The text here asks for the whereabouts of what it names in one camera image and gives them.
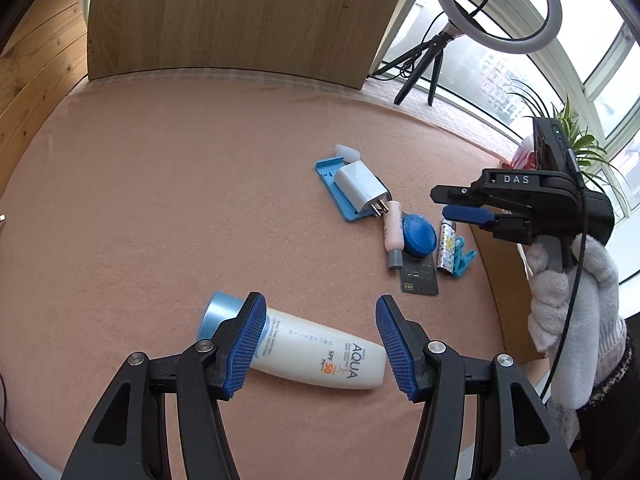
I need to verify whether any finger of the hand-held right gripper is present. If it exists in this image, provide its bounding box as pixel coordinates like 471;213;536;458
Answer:
431;185;485;207
442;205;511;226

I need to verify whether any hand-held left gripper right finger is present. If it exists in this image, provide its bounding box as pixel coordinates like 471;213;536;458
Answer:
375;295;583;480

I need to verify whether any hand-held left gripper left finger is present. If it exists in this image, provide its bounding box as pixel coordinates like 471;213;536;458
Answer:
60;291;268;480

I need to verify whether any patterned white lighter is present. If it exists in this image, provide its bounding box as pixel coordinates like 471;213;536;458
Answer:
436;217;458;273

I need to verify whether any blue plastic clip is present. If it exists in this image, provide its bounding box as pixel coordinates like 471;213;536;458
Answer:
450;239;478;278

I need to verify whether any white sunscreen tube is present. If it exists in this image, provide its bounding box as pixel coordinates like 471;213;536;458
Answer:
197;291;388;391

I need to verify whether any cardboard box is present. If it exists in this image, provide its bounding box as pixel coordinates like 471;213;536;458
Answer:
470;225;551;361

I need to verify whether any person's right forearm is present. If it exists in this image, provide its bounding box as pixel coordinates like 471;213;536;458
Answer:
575;332;640;480

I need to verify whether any person's right hand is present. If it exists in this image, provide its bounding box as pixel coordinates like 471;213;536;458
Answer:
520;234;628;408

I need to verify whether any blue round lid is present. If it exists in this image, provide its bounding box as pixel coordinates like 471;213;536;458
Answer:
401;214;437;259

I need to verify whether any potted spider plant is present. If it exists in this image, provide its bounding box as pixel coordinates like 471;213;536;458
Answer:
500;80;631;221

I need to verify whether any black card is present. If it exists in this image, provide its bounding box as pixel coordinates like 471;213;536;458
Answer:
400;252;440;296

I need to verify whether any small pink bottle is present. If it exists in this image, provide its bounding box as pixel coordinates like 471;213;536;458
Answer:
382;201;405;269

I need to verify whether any pink checked cloth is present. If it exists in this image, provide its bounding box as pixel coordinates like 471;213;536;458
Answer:
360;80;531;161

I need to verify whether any white plug charger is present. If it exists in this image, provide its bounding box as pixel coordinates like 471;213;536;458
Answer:
334;161;392;218

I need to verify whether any large light wooden board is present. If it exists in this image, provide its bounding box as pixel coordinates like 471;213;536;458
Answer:
86;0;433;92

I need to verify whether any pine plank panel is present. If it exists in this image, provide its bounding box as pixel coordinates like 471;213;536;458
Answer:
0;0;93;196

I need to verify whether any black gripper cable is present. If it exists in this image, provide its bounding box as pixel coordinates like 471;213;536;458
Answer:
545;155;588;401

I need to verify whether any white ring light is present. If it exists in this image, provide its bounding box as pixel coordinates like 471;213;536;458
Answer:
434;0;563;56

